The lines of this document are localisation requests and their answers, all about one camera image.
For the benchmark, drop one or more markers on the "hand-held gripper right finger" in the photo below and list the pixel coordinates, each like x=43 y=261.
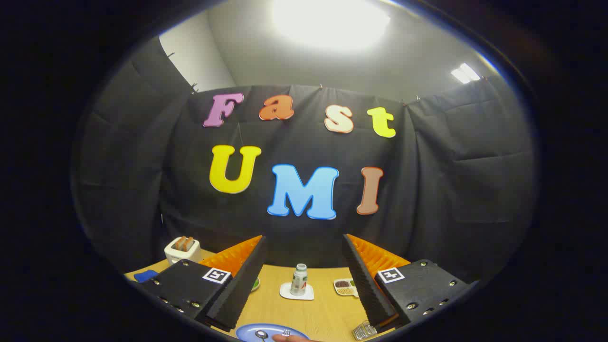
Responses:
x=365 y=289

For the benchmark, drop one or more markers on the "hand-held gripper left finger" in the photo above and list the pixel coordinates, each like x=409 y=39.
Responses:
x=244 y=289

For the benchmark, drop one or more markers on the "oval plate of food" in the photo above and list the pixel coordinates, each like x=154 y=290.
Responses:
x=255 y=284

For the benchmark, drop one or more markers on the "white divided condiment dish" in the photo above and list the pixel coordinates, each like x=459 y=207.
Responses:
x=343 y=285

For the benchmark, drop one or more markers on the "white square coaster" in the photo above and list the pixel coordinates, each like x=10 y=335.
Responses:
x=286 y=292

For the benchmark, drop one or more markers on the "blue round plate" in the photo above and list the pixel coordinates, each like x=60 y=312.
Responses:
x=249 y=333

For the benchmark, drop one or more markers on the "silver drink can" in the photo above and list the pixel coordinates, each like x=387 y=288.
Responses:
x=299 y=282

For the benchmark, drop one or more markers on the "white toaster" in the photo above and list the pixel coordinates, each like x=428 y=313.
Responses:
x=183 y=257

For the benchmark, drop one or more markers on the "brown toast slice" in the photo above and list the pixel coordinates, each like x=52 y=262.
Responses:
x=183 y=243

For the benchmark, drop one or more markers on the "blue folded cloth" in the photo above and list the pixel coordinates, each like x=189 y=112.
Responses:
x=145 y=276

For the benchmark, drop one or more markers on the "black backdrop cloth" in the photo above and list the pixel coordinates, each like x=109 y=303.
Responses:
x=427 y=190

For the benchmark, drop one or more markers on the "small ceiling light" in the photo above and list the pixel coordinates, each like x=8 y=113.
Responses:
x=465 y=73

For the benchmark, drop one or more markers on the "large ceiling light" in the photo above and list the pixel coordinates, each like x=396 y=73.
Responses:
x=330 y=21

